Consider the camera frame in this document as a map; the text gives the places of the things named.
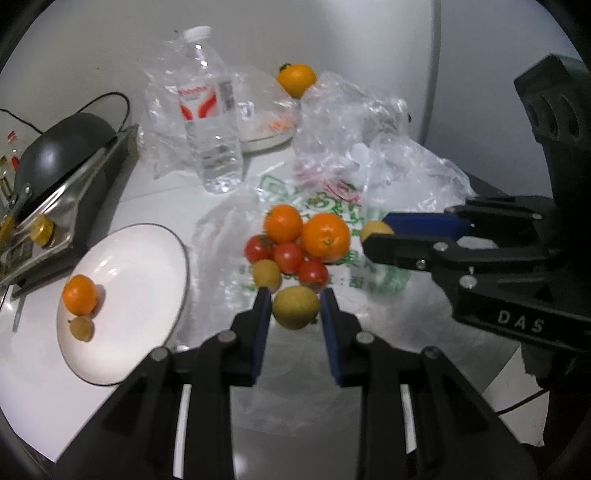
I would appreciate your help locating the clear plastic water bottle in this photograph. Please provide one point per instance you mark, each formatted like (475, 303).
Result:
(210, 115)

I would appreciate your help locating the large yellow-green fruit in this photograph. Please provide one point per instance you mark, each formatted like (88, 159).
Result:
(295, 307)

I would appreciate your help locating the white plastic bag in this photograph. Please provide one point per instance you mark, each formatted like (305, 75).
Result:
(359, 159)

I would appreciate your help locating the small yellow-green fruit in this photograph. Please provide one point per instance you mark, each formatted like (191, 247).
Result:
(82, 328)
(375, 229)
(267, 275)

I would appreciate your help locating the crumpled clear plastic bag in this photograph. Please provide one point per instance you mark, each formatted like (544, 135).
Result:
(351, 120)

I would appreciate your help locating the green printed plastic bag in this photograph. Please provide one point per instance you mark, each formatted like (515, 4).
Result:
(369, 281)

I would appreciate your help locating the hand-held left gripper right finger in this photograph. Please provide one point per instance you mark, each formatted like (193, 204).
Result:
(330, 325)

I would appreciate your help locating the large orange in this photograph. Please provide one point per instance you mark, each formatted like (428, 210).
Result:
(325, 235)

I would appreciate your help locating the white round dish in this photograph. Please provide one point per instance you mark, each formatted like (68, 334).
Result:
(268, 138)

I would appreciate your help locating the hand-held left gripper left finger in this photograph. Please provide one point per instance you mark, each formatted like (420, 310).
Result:
(261, 325)

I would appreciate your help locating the red tomato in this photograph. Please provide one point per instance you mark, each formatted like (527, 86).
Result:
(313, 273)
(258, 248)
(288, 257)

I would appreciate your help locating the white plate with dark rim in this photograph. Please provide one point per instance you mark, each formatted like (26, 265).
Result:
(134, 295)

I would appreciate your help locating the red marked condiment bottle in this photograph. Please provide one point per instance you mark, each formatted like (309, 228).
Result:
(10, 147)

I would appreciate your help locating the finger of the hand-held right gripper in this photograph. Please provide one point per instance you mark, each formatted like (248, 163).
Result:
(397, 251)
(425, 224)

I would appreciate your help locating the orange with green stem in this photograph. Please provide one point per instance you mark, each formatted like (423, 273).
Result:
(296, 79)

